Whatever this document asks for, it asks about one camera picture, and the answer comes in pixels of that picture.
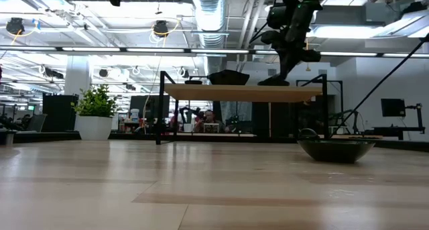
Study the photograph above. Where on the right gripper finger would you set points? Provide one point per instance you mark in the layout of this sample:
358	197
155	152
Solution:
287	67

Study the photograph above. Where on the black wavy square mini plate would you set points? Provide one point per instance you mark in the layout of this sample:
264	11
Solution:
228	79

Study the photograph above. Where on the black teardrop mini plate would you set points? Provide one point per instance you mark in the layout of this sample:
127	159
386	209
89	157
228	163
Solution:
193	82

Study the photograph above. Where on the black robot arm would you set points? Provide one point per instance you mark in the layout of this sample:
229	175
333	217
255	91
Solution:
236	124
189	111
345	115

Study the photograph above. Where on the dark dome-shaped object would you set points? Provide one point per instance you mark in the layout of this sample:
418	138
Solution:
306	136

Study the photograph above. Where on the wooden riser black legs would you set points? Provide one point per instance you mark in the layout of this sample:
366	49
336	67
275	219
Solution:
241	93

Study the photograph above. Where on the person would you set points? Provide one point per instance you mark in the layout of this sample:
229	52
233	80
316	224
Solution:
209	117

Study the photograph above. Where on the small black monitor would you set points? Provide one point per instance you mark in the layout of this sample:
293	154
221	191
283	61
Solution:
393	107

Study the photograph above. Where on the black low desk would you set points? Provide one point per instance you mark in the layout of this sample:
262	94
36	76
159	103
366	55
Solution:
399	130

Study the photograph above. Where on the black monitor stand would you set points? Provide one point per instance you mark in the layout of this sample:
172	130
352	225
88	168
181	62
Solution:
419	117

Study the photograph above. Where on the large black monitor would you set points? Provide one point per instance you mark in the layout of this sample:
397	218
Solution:
149	106

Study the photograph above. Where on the white jug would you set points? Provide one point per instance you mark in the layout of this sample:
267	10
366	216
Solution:
134	115

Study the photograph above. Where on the green plant white pot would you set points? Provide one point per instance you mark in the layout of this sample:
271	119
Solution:
95	127

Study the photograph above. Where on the black cabinet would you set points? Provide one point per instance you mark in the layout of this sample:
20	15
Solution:
60	112

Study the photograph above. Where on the grey chair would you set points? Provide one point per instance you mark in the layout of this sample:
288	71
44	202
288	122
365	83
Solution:
37	122

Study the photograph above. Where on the small grey cylinder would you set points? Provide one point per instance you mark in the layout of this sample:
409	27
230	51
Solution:
8	137

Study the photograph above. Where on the grey wall vent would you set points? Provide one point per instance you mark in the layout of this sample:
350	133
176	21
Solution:
322	71

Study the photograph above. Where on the long ceiling light rail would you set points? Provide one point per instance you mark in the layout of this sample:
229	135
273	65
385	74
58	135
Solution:
154	50

